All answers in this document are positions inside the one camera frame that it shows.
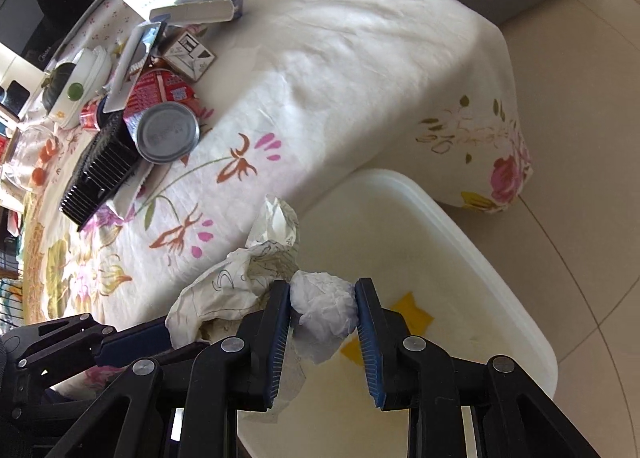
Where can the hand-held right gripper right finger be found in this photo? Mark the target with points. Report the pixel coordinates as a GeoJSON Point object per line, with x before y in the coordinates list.
{"type": "Point", "coordinates": [367, 338]}

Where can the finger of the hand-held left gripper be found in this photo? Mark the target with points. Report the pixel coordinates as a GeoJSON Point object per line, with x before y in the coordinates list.
{"type": "Point", "coordinates": [132, 340]}

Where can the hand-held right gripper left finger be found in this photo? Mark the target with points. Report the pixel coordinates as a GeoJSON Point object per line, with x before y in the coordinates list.
{"type": "Point", "coordinates": [280, 338]}

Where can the white tissue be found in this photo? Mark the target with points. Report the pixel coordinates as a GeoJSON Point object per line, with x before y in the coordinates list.
{"type": "Point", "coordinates": [325, 305]}

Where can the printed paper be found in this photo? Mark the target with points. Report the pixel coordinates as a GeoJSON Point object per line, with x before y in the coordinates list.
{"type": "Point", "coordinates": [240, 283]}

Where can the white plastic bin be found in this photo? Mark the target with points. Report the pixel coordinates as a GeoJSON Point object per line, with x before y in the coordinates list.
{"type": "Point", "coordinates": [450, 263]}

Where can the yellow paper scrap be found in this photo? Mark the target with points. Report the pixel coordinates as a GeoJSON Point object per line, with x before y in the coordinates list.
{"type": "Point", "coordinates": [415, 315]}

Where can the black ribbed plastic tray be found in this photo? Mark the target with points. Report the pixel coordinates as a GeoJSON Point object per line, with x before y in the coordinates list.
{"type": "Point", "coordinates": [100, 168]}

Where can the clear glass container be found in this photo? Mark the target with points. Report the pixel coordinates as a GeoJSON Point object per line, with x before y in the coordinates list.
{"type": "Point", "coordinates": [25, 158]}

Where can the red can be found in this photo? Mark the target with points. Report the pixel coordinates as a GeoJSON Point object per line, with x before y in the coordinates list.
{"type": "Point", "coordinates": [90, 115]}

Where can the floral tablecloth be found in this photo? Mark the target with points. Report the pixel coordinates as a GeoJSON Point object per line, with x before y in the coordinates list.
{"type": "Point", "coordinates": [325, 88]}

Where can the white bowl with green spot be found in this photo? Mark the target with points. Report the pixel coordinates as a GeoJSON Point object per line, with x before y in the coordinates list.
{"type": "Point", "coordinates": [85, 83]}

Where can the green squash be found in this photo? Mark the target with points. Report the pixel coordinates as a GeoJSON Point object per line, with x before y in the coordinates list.
{"type": "Point", "coordinates": [52, 83]}

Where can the silver foil packet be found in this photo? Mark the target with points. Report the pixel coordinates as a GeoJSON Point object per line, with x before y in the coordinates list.
{"type": "Point", "coordinates": [132, 63]}

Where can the small brown printed box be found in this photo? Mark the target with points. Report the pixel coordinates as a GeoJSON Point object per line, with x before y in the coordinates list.
{"type": "Point", "coordinates": [190, 55]}

